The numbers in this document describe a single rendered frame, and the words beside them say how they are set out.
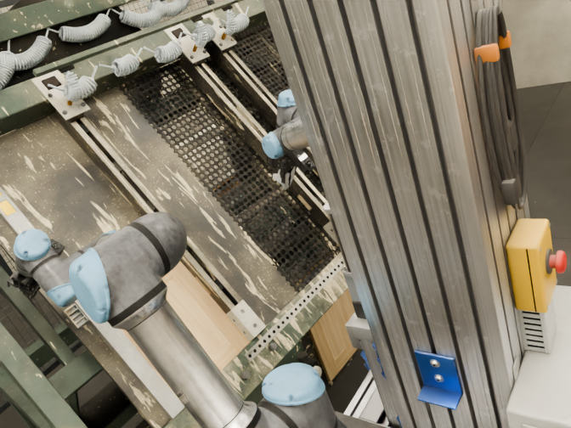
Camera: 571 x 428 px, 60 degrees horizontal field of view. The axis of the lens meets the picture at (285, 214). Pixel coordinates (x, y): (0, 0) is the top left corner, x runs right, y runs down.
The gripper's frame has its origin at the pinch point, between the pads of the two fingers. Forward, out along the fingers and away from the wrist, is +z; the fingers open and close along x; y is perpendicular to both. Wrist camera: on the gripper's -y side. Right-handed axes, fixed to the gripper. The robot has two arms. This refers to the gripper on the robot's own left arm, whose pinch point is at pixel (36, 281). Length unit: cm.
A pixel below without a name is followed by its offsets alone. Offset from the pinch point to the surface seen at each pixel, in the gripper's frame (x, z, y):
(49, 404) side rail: 22.3, 7.1, 25.6
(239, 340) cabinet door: 64, 10, -19
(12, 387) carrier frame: 1, 103, 17
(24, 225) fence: -15.5, 8.1, -15.4
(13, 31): -75, 25, -90
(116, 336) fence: 27.8, 8.1, 0.5
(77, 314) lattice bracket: 14.1, 9.1, 0.2
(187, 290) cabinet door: 39.8, 10.2, -25.0
